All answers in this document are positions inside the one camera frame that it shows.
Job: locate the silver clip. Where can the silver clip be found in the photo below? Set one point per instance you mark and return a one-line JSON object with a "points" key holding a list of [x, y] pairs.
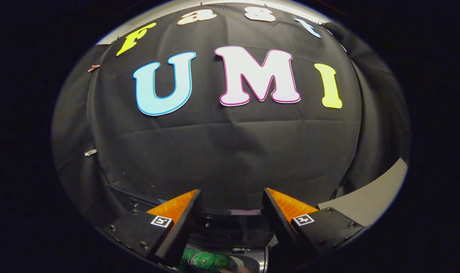
{"points": [[90, 152]]}

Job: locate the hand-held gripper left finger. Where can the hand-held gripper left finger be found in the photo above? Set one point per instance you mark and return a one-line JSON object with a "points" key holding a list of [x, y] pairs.
{"points": [[182, 227]]}

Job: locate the black backdrop cloth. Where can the black backdrop cloth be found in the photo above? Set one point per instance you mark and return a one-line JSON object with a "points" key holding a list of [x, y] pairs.
{"points": [[230, 144]]}

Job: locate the copper clip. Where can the copper clip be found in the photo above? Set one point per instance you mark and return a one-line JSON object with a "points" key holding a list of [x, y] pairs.
{"points": [[93, 68]]}

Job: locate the green polo shirt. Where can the green polo shirt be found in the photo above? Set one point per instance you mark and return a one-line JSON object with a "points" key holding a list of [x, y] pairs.
{"points": [[207, 261]]}

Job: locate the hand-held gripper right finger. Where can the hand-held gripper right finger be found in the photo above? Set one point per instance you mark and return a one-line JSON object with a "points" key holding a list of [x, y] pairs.
{"points": [[277, 223]]}

